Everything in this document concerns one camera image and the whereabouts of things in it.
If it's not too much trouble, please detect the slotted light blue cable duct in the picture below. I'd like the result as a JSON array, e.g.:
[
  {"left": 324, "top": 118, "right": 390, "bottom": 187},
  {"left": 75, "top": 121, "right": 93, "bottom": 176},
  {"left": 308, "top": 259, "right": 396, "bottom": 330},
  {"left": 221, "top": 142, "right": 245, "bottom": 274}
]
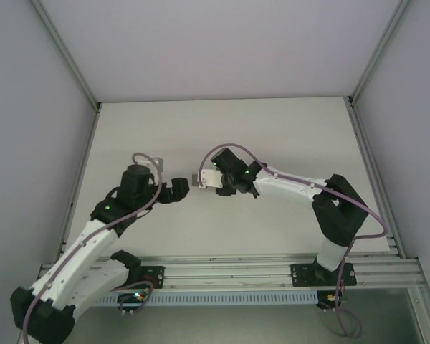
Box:
[{"left": 92, "top": 290, "right": 318, "bottom": 307}]

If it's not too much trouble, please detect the black electronics board with LED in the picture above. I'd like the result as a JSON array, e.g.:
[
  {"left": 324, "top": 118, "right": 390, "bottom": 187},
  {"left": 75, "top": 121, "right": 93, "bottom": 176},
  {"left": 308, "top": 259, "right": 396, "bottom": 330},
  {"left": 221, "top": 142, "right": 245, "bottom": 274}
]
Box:
[
  {"left": 117, "top": 292, "right": 148, "bottom": 306},
  {"left": 317, "top": 290, "right": 348, "bottom": 310}
]

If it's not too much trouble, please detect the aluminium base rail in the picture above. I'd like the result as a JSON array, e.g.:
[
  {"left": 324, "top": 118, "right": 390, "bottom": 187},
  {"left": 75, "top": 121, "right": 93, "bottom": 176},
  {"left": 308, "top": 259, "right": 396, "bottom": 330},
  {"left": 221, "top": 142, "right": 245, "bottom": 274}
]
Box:
[{"left": 39, "top": 252, "right": 426, "bottom": 292}]

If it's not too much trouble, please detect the aluminium frame post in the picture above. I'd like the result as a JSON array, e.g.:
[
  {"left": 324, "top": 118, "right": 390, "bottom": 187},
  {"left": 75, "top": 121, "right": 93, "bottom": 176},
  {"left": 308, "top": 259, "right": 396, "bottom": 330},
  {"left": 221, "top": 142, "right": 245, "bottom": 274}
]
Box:
[
  {"left": 31, "top": 0, "right": 102, "bottom": 108},
  {"left": 346, "top": 0, "right": 415, "bottom": 108}
]

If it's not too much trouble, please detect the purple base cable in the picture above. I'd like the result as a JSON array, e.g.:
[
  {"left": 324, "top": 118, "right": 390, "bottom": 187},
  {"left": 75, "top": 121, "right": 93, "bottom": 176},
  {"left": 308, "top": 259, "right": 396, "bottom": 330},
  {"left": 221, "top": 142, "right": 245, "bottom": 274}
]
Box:
[
  {"left": 335, "top": 250, "right": 363, "bottom": 340},
  {"left": 113, "top": 280, "right": 154, "bottom": 317}
]

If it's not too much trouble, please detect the grey metal panel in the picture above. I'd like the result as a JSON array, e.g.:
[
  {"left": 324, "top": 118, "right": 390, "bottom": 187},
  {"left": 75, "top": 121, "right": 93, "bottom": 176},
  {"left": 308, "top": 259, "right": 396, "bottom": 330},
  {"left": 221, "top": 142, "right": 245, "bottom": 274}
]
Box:
[{"left": 71, "top": 304, "right": 422, "bottom": 344}]

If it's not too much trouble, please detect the aluminium side rail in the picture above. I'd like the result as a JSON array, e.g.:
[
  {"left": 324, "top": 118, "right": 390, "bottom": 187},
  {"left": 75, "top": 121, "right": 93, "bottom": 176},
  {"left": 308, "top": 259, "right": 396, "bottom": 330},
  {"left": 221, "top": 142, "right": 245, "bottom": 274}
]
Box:
[
  {"left": 58, "top": 103, "right": 102, "bottom": 254},
  {"left": 346, "top": 103, "right": 406, "bottom": 259}
]

